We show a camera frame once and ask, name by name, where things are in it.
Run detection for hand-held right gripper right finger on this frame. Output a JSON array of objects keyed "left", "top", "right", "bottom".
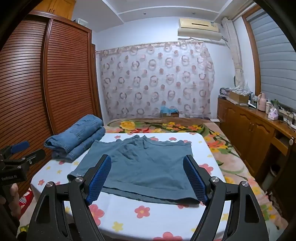
[{"left": 183, "top": 154, "right": 270, "bottom": 241}]

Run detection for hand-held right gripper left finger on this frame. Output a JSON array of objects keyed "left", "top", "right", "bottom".
[{"left": 26, "top": 154, "right": 112, "bottom": 241}]

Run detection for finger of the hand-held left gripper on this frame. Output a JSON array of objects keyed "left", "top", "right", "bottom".
[
  {"left": 9, "top": 142, "right": 30, "bottom": 154},
  {"left": 22, "top": 149, "right": 46, "bottom": 165}
]

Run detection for teal shirt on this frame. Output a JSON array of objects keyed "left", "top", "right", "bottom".
[{"left": 67, "top": 135, "right": 200, "bottom": 205}]

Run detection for person's left hand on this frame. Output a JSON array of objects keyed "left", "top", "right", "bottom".
[{"left": 9, "top": 184, "right": 23, "bottom": 217}]

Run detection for colourful floral blanket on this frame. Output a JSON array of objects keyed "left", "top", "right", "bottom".
[{"left": 103, "top": 117, "right": 289, "bottom": 232}]

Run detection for folded blue jeans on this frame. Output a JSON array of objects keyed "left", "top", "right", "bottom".
[{"left": 44, "top": 114, "right": 106, "bottom": 160}]

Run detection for white floral bed sheet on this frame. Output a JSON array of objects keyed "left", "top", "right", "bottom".
[{"left": 30, "top": 133, "right": 232, "bottom": 241}]

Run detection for cardboard box with blue cloth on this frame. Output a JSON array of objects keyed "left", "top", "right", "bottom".
[{"left": 160, "top": 105, "right": 179, "bottom": 118}]

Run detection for wooden sideboard cabinet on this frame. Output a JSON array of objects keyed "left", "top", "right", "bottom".
[{"left": 217, "top": 97, "right": 296, "bottom": 209}]

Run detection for white waste bin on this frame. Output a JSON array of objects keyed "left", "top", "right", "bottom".
[{"left": 262, "top": 164, "right": 281, "bottom": 192}]

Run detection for brown louvred wooden wardrobe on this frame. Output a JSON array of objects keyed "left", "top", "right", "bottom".
[{"left": 0, "top": 10, "right": 103, "bottom": 200}]

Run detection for cardboard box of packets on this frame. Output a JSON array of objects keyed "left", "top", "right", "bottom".
[{"left": 228, "top": 89, "right": 251, "bottom": 104}]

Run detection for pink tissue box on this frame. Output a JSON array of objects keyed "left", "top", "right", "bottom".
[{"left": 268, "top": 108, "right": 279, "bottom": 121}]

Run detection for pink thermos bottle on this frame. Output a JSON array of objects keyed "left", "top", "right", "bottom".
[{"left": 258, "top": 92, "right": 267, "bottom": 112}]

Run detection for circle patterned curtain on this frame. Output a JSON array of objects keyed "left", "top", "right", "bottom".
[{"left": 96, "top": 41, "right": 216, "bottom": 120}]

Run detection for tied beige curtain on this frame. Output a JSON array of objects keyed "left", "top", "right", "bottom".
[{"left": 221, "top": 19, "right": 246, "bottom": 90}]

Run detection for wooden overhead cupboard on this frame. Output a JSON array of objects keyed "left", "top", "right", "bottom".
[{"left": 32, "top": 0, "right": 77, "bottom": 20}]

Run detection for grey window blind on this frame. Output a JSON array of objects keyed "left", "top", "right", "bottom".
[{"left": 248, "top": 9, "right": 296, "bottom": 109}]

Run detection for wall air conditioner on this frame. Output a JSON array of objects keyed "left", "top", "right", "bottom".
[{"left": 177, "top": 18, "right": 226, "bottom": 42}]

